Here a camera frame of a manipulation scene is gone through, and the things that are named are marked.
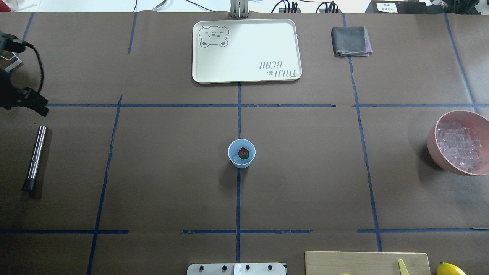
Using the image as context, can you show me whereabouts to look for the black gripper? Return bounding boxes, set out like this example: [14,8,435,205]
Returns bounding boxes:
[0,69,49,117]

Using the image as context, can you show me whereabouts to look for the steel muddler black tip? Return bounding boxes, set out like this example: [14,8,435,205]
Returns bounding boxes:
[21,125,47,193]

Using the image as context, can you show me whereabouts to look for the ice cubes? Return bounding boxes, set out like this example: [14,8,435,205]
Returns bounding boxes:
[436,122,488,173]
[231,155,248,165]

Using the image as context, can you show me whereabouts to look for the light blue cup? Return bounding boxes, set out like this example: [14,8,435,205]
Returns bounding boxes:
[227,139,256,169]

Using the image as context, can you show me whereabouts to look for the red strawberry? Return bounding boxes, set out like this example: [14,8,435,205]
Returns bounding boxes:
[238,147,249,160]

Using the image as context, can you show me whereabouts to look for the ice cubes in bowl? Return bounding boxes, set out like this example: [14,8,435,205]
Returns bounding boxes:
[436,122,488,173]

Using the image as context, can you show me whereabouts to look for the cream bear tray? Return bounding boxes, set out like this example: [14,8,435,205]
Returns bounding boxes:
[192,18,303,84]

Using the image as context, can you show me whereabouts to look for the grey folded cloth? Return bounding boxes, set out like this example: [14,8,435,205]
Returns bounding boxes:
[331,26,373,57]

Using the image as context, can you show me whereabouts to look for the wooden cutting board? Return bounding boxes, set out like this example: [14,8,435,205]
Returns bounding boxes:
[304,251,431,275]

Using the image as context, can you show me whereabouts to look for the black device box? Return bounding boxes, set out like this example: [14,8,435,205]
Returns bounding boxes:
[364,0,429,14]

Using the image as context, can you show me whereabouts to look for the yellow plastic knife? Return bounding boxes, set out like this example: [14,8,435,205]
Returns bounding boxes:
[398,259,409,275]

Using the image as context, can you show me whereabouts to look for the pink bowl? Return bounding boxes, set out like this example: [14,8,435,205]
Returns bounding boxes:
[427,110,489,176]

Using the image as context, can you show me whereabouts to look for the yellow lemon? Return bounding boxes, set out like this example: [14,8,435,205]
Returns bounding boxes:
[436,262,466,275]

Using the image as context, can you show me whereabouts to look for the black camera cable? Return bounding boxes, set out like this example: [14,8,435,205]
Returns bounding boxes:
[21,41,45,96]

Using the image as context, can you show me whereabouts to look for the aluminium frame post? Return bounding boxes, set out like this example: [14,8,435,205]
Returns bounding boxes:
[230,0,249,18]

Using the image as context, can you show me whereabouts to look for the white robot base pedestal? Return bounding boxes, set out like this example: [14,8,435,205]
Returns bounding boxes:
[186,262,288,275]

